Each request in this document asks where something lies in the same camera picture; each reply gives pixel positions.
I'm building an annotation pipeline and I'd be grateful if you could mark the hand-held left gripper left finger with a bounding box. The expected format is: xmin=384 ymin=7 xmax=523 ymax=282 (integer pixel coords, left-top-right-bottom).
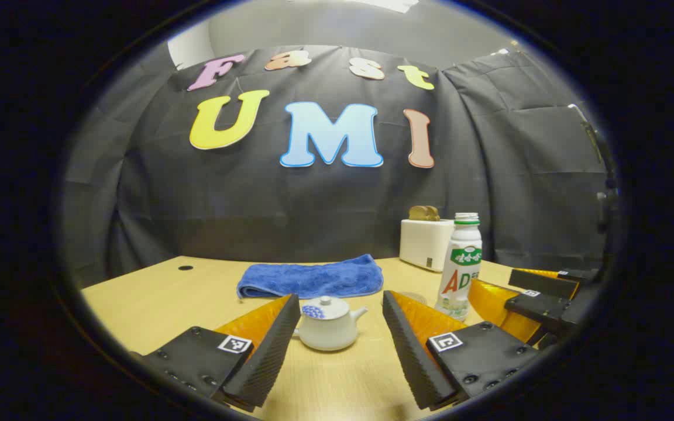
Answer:
xmin=129 ymin=294 xmax=301 ymax=413

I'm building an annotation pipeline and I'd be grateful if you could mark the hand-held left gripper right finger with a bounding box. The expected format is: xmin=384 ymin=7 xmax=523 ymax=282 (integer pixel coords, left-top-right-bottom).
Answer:
xmin=382 ymin=290 xmax=539 ymax=410

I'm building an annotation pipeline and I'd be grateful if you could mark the white toaster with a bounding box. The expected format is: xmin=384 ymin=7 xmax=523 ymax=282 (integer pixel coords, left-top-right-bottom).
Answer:
xmin=399 ymin=219 xmax=456 ymax=273

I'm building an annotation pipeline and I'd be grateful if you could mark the white ceramic teacup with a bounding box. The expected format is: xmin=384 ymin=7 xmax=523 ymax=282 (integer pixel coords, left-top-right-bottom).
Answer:
xmin=293 ymin=304 xmax=368 ymax=351

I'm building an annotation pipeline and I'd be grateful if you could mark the blue towel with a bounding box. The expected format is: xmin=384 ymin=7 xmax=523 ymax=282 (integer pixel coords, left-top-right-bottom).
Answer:
xmin=236 ymin=254 xmax=384 ymax=300

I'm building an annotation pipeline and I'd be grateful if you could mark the white water bottle green label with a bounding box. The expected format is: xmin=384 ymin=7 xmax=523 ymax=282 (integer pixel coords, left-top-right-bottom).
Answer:
xmin=434 ymin=212 xmax=483 ymax=321

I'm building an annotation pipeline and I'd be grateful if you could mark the black backdrop cloth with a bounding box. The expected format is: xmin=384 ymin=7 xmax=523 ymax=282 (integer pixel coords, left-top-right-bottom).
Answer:
xmin=59 ymin=46 xmax=613 ymax=287

